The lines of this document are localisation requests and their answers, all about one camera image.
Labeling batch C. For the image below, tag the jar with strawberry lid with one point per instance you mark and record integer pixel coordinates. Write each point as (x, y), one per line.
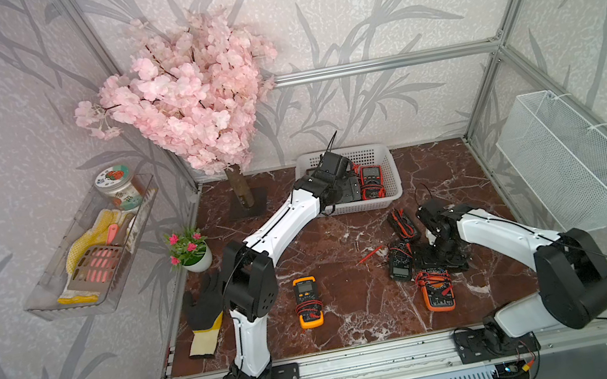
(116, 184)

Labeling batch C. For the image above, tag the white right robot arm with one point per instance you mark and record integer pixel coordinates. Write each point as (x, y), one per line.
(570, 268)

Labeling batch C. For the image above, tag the white wire mesh basket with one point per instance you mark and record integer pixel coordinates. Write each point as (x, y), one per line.
(561, 156)

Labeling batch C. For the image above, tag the white plastic perforated basket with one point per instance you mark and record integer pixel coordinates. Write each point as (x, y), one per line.
(359, 156)

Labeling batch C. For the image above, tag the small potted pink flowers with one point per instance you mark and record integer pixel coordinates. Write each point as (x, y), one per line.
(188, 250)

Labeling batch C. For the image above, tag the pink brown grater tool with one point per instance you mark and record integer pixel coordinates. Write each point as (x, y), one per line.
(96, 267)

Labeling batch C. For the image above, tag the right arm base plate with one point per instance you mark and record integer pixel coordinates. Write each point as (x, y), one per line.
(487, 344)

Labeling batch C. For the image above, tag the orange multimeter front right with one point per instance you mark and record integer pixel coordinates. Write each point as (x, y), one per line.
(437, 289)

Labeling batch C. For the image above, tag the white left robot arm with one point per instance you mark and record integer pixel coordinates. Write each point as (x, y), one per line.
(248, 267)

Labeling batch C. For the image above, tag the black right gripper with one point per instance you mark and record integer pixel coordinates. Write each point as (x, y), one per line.
(455, 263)

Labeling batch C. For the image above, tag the dark green multimeter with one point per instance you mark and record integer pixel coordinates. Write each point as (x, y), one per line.
(347, 190)

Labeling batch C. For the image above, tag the small black multimeter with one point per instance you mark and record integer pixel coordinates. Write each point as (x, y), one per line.
(400, 262)

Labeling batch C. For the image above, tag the clear acrylic wall shelf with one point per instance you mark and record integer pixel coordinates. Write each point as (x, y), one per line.
(51, 300)

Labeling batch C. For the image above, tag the loose red test probe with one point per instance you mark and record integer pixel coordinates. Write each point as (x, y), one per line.
(380, 251)

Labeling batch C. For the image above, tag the aluminium front rail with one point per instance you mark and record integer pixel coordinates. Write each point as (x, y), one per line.
(423, 355)

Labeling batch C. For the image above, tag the small red multimeter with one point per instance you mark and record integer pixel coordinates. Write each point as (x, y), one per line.
(371, 180)

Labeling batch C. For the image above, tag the black yellow work glove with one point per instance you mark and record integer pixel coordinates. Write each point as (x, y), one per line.
(205, 316)

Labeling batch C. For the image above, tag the slim black multimeter with probes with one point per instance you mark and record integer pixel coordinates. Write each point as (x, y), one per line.
(403, 226)

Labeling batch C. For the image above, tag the yellow Aneng multimeter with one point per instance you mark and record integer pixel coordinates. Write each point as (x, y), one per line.
(309, 308)

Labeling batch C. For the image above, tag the pink cherry blossom tree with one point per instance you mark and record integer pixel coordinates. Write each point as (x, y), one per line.
(194, 93)

